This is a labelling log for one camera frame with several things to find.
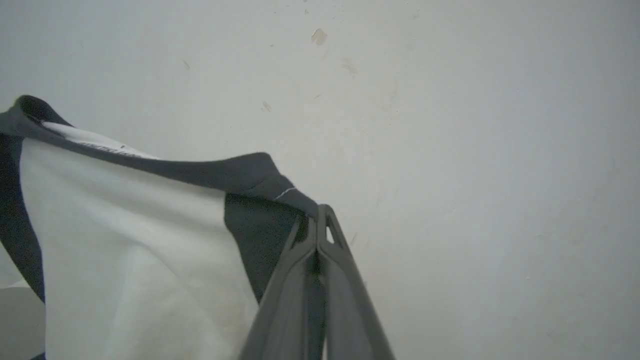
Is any grey-green fabric sofa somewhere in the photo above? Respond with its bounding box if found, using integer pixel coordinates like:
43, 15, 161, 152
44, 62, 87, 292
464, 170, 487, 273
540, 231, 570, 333
0, 286, 47, 360

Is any white and black t-shirt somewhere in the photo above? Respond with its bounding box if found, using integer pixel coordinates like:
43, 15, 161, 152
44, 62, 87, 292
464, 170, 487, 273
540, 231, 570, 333
0, 95, 321, 360

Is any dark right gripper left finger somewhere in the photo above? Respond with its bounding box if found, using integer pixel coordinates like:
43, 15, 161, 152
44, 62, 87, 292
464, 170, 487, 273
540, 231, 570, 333
239, 216, 319, 360

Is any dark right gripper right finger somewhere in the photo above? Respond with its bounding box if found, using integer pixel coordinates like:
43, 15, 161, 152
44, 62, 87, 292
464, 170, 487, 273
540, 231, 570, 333
317, 204, 397, 360

